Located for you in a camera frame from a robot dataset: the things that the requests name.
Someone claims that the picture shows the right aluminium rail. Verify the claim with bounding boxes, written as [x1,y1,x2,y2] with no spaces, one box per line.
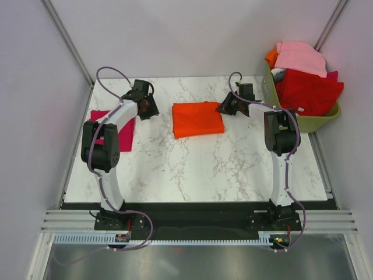
[308,132,340,210]

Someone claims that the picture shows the teal garment in basket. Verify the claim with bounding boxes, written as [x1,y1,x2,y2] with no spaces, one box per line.
[273,71,286,83]

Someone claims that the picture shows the left aluminium frame post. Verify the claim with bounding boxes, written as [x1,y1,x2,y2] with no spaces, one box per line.
[40,0,94,89]

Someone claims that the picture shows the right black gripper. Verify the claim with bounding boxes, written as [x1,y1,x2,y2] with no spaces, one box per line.
[216,92,242,116]

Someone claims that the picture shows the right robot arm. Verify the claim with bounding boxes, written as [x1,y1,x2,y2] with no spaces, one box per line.
[216,82,301,230]

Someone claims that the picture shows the right aluminium frame post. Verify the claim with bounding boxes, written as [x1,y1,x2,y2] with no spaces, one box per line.
[314,0,350,51]

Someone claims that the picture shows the white slotted cable duct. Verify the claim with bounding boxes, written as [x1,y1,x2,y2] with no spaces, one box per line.
[54,233,290,246]

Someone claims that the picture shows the orange t shirt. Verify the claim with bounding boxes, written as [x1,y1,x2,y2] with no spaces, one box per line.
[172,101,225,139]

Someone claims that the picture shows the magenta t shirt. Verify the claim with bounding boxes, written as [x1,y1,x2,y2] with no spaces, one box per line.
[89,110,136,152]

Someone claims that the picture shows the magenta garment in basket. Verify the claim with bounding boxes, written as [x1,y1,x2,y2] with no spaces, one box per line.
[326,71,339,82]

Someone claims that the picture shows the red t shirt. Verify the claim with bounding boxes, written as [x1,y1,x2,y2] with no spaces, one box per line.
[275,69,344,117]

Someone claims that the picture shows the orange garment in basket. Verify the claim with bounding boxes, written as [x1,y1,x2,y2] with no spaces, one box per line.
[265,48,278,69]

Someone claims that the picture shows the white garment in basket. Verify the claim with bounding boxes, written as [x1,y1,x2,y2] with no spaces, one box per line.
[271,68,285,76]

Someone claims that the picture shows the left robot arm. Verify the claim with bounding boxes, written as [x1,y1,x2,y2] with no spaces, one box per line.
[80,79,159,229]

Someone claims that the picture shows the aluminium frame post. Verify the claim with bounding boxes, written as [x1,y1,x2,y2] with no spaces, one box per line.
[40,0,94,89]
[314,0,350,51]

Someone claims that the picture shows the olive green laundry basket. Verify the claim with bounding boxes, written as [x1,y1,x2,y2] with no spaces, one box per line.
[261,62,341,134]

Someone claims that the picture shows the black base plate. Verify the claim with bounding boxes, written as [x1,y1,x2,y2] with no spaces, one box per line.
[62,200,304,242]

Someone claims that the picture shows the pink t shirt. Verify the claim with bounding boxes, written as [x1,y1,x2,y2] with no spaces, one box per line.
[275,41,327,78]

